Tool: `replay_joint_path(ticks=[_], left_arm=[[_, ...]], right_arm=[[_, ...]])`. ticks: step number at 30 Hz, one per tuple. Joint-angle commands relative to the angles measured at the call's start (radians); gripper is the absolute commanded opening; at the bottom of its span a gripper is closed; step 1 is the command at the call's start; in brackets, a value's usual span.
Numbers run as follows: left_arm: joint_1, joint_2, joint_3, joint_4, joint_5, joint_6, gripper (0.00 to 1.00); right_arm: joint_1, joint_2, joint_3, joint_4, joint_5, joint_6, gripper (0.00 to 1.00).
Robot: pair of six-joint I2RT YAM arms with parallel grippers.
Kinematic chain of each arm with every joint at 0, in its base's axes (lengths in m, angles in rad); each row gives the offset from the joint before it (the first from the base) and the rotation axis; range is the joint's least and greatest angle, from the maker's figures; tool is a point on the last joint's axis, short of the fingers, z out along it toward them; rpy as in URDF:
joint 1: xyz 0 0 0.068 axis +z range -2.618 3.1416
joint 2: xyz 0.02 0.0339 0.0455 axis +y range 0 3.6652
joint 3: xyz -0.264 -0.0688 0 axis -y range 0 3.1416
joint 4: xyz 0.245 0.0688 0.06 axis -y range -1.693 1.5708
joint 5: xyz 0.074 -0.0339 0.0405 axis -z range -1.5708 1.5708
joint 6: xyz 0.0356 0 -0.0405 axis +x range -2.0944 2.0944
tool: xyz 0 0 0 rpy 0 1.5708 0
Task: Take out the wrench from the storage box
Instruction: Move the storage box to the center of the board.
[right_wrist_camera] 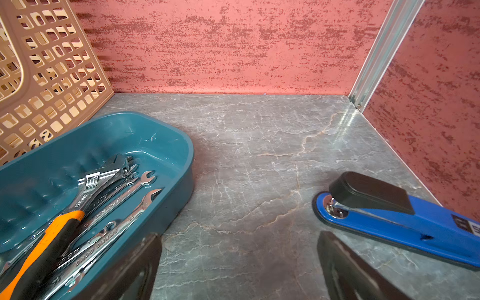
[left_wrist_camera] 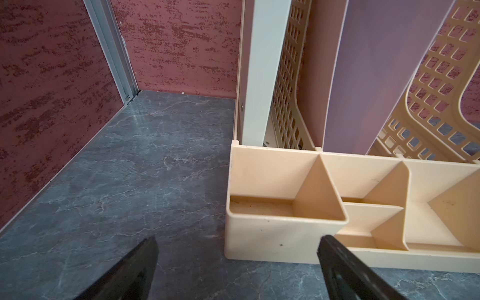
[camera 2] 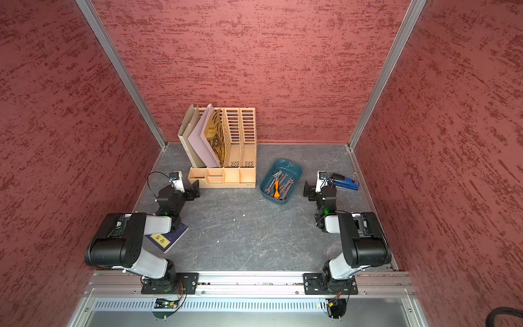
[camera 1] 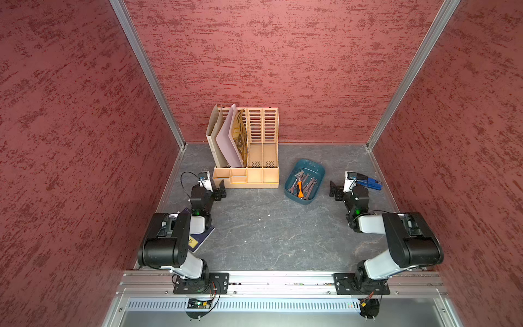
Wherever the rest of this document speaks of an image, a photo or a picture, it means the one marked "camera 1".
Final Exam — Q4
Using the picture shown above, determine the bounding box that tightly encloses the teal plastic storage box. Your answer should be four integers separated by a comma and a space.
284, 159, 326, 204

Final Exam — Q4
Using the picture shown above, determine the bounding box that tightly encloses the orange handled adjustable wrench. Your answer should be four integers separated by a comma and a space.
295, 171, 305, 199

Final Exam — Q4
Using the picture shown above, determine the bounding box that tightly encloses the large steel open-end wrench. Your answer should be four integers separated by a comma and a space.
287, 177, 298, 194

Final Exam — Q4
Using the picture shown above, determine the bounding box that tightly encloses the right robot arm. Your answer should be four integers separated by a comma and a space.
329, 183, 444, 288

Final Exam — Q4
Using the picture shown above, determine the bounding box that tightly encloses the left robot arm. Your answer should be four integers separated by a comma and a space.
138, 181, 227, 288

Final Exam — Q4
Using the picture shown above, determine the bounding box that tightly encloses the blue black stapler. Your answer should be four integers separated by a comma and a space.
355, 173, 383, 191

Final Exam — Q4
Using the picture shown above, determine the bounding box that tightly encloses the wooden desk file organizer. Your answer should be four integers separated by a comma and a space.
212, 107, 279, 189

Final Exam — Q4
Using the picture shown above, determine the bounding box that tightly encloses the pink paper folder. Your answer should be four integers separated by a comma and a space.
216, 104, 243, 168

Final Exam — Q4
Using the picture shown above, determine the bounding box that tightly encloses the purple book yellow label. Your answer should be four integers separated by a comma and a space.
172, 213, 215, 253

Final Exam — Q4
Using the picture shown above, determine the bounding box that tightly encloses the beige cardboard folder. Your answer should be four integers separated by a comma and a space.
206, 105, 229, 168

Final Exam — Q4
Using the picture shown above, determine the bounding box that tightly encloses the yellow patterned book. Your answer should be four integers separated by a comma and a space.
230, 108, 248, 167

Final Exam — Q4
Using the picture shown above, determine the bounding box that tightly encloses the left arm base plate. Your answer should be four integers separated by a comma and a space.
172, 272, 230, 296

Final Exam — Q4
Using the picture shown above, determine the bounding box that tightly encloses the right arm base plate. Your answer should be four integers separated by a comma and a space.
332, 273, 390, 296

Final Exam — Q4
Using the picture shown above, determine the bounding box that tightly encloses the aluminium front rail frame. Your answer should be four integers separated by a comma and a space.
103, 269, 462, 326

